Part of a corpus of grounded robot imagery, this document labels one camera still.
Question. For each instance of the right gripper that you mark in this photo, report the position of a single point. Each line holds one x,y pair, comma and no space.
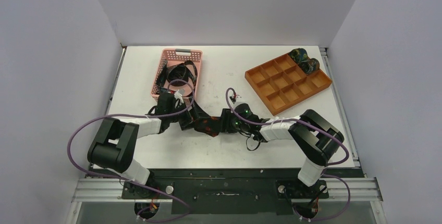
225,118

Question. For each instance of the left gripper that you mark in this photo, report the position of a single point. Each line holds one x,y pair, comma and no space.
195,112

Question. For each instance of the black orange floral tie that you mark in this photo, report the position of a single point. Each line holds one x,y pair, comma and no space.
205,123

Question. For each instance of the orange divided tray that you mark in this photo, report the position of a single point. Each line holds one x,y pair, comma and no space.
281,83

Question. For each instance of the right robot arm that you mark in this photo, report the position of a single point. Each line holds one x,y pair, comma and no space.
315,136

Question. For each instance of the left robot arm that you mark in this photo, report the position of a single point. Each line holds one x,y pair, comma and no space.
114,144

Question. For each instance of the dark tie in basket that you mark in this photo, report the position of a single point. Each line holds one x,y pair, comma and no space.
182,71

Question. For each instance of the pink plastic basket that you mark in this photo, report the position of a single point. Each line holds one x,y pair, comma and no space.
173,57

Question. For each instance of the rolled dark floral tie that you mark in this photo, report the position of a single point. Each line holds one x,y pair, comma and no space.
309,66

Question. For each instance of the rolled blue green tie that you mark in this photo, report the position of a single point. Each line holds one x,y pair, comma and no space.
298,55

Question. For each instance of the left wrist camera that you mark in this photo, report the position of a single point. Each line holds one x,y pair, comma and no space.
179,99

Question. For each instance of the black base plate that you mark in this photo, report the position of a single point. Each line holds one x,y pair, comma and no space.
237,191

